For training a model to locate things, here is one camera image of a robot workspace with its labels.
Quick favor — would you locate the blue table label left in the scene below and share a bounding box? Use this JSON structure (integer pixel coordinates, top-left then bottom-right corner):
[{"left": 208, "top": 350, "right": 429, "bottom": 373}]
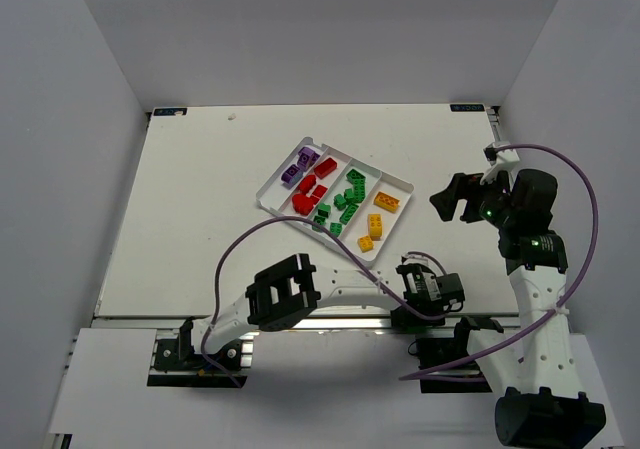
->
[{"left": 152, "top": 107, "right": 187, "bottom": 117}]

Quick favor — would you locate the blue table label right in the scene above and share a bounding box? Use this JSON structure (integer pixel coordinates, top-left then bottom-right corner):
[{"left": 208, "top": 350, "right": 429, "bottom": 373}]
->
[{"left": 449, "top": 103, "right": 485, "bottom": 113}]

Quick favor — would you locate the blue table label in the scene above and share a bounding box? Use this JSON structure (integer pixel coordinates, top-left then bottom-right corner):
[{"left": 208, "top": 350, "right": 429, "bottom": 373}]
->
[
  {"left": 449, "top": 103, "right": 485, "bottom": 113},
  {"left": 152, "top": 107, "right": 187, "bottom": 117}
]

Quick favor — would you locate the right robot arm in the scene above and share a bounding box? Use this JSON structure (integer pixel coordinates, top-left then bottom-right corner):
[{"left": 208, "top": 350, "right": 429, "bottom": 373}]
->
[{"left": 430, "top": 169, "right": 606, "bottom": 448}]

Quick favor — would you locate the green studded lego plate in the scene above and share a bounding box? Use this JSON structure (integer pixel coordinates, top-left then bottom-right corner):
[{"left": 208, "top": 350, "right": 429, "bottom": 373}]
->
[{"left": 346, "top": 169, "right": 366, "bottom": 185}]

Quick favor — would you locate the red curved lego brick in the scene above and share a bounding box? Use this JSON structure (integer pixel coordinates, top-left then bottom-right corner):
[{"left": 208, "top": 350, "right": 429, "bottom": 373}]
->
[{"left": 297, "top": 174, "right": 317, "bottom": 195}]

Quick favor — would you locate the small purple lego brick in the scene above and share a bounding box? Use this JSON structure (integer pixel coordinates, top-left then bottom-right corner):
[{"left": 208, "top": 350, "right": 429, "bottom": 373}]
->
[{"left": 297, "top": 150, "right": 320, "bottom": 171}]

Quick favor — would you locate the yellow curved lego brick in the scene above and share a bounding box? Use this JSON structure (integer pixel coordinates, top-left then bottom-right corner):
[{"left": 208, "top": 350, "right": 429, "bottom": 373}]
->
[{"left": 367, "top": 213, "right": 384, "bottom": 240}]

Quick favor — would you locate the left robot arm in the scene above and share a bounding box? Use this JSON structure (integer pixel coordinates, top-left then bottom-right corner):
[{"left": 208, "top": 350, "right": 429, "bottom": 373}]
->
[{"left": 178, "top": 254, "right": 465, "bottom": 355}]

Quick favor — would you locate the white divided sorting tray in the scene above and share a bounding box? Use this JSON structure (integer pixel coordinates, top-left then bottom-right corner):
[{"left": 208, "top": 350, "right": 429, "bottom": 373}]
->
[{"left": 256, "top": 137, "right": 414, "bottom": 268}]

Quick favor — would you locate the yellow lego brick from stack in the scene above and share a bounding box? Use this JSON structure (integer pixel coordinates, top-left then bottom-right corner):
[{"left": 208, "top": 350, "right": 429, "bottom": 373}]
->
[{"left": 373, "top": 191, "right": 400, "bottom": 214}]

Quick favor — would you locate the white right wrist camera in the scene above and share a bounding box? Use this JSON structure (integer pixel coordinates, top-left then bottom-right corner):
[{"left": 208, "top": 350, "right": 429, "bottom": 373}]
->
[{"left": 480, "top": 141, "right": 520, "bottom": 185}]

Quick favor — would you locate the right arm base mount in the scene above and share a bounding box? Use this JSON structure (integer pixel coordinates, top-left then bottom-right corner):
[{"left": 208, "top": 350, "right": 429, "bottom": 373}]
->
[{"left": 408, "top": 316, "right": 506, "bottom": 395}]

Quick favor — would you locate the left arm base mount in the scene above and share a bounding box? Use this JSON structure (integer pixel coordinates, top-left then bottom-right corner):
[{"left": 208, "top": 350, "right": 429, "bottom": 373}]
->
[{"left": 147, "top": 319, "right": 251, "bottom": 389}]

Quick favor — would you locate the red round lego brick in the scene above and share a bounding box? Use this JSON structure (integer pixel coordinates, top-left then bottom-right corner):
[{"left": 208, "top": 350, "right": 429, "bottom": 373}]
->
[{"left": 291, "top": 193, "right": 314, "bottom": 216}]

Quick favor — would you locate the small yellow lego brick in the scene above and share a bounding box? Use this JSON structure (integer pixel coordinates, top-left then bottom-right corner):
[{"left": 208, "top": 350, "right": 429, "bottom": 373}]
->
[{"left": 357, "top": 236, "right": 374, "bottom": 253}]

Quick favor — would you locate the purple round lego brick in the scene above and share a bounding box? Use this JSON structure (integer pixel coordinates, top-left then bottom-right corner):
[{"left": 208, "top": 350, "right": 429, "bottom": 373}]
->
[{"left": 281, "top": 164, "right": 305, "bottom": 189}]

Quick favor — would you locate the red wedge lego brick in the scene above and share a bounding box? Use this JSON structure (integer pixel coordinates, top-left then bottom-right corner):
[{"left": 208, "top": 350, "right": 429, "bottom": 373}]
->
[{"left": 311, "top": 185, "right": 328, "bottom": 203}]

